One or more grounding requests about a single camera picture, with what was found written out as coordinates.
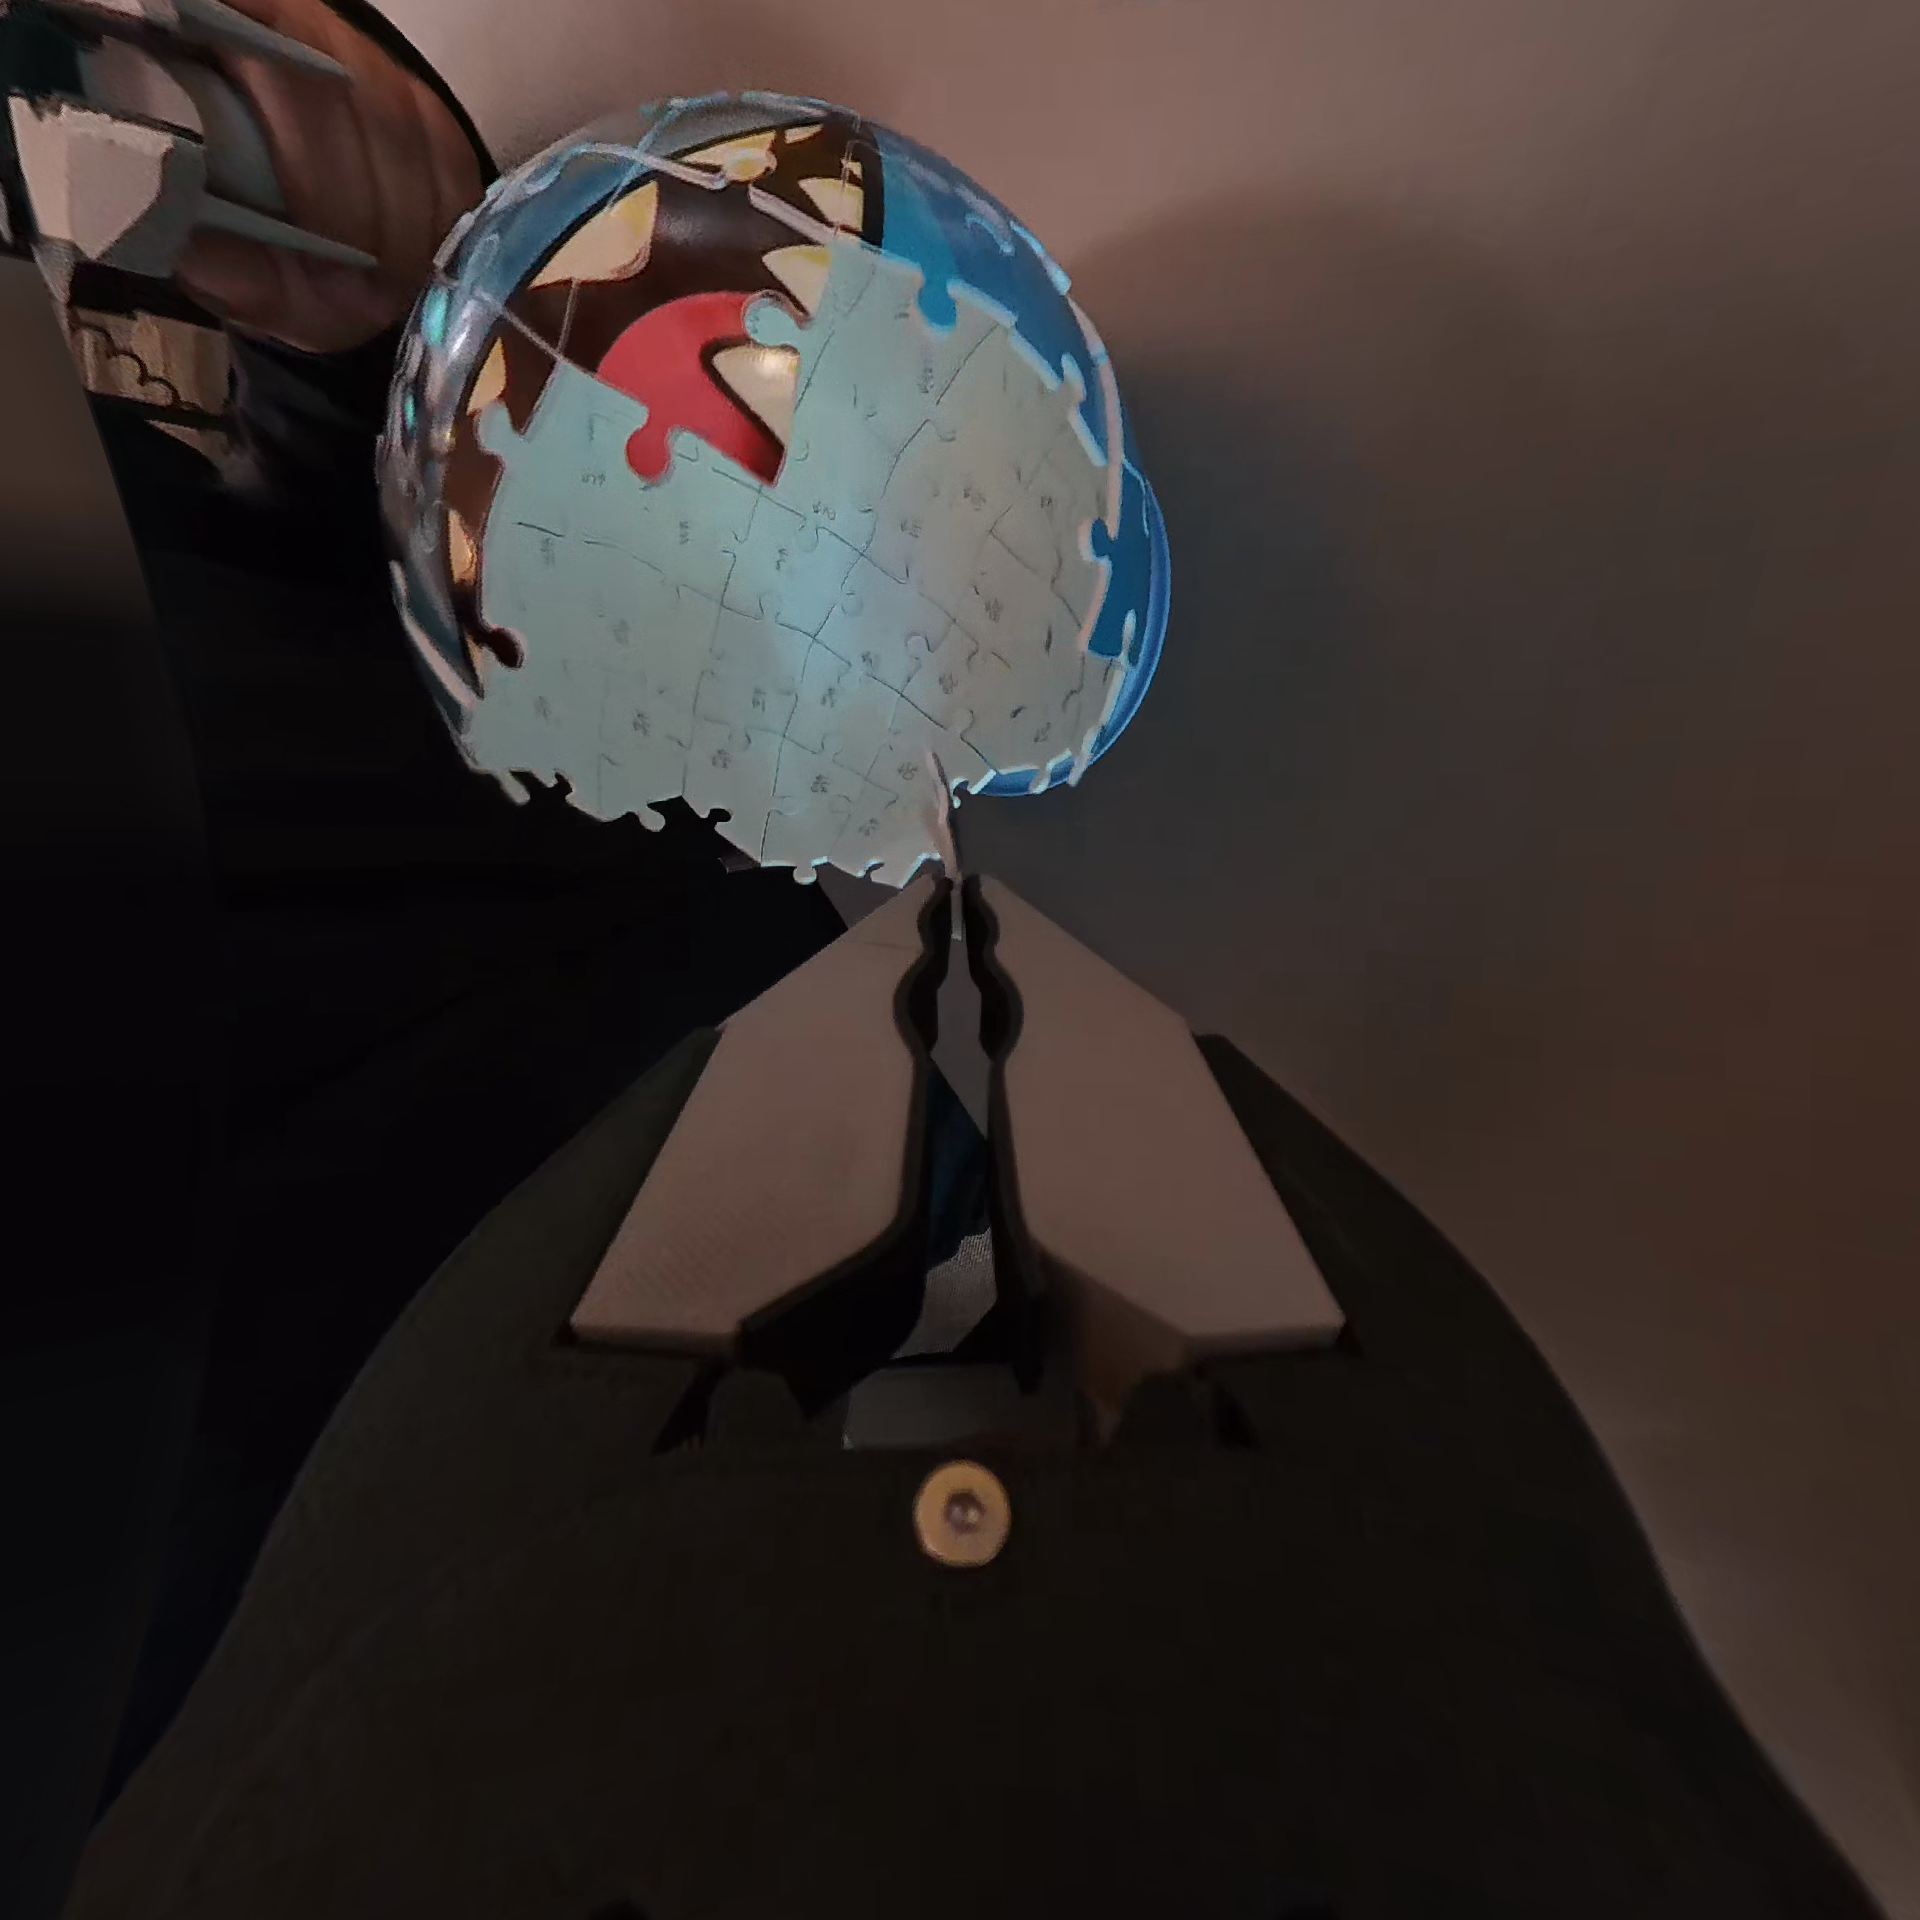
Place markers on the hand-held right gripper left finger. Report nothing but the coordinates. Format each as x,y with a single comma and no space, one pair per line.
763,1185

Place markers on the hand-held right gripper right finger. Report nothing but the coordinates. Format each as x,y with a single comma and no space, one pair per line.
1155,1185

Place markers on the curved white puzzle piece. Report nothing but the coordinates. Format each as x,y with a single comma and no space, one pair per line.
947,833

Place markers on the blue cartoon puzzle ball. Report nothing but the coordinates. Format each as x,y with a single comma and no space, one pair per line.
779,600

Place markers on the person's left forearm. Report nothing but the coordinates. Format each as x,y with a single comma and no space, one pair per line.
270,600

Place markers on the person's left hand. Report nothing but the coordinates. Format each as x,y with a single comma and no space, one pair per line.
391,166

